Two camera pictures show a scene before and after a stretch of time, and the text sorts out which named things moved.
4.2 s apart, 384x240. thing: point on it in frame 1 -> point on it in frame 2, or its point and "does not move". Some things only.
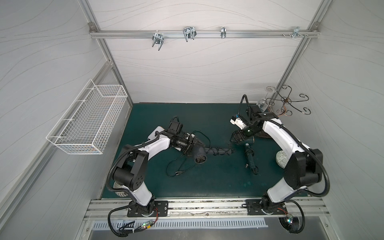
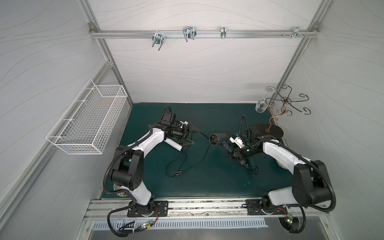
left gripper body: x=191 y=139 -> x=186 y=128
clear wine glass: x=263 y=103 does not move
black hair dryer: x=200 y=153 -> x=217 y=139
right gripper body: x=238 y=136 -> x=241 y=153
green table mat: x=249 y=169 does not move
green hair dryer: x=249 y=153 does not move
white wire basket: x=85 y=126 does not move
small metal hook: x=223 y=32 does not move
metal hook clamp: x=156 y=38 does not move
